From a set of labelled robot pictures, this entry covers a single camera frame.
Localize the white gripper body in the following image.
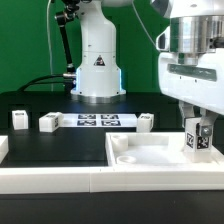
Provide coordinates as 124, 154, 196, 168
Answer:
158, 51, 224, 115

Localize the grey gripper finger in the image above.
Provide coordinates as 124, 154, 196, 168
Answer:
179, 101, 195, 127
197, 109, 218, 137

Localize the white square table top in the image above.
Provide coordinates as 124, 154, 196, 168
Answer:
105, 132, 224, 166

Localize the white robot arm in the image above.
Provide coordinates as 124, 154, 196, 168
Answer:
72, 0, 224, 137

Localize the white sheet with markers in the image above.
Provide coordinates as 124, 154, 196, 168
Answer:
62, 113, 137, 127

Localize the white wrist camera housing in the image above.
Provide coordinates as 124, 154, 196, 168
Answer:
156, 27, 170, 52

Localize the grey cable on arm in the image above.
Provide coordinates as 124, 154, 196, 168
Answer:
131, 0, 158, 48

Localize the white thin cable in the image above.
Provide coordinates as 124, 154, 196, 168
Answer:
45, 0, 55, 92

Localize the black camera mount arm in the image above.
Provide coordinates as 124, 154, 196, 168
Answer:
55, 0, 80, 92

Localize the black cable bundle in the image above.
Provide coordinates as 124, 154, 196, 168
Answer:
18, 73, 68, 92

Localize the white front fence wall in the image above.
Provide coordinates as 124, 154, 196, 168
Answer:
0, 164, 224, 194

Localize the white fence wall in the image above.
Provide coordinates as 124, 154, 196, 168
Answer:
0, 164, 224, 194
0, 136, 9, 163

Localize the white left fence wall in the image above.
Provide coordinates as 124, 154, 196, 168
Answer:
0, 136, 9, 163

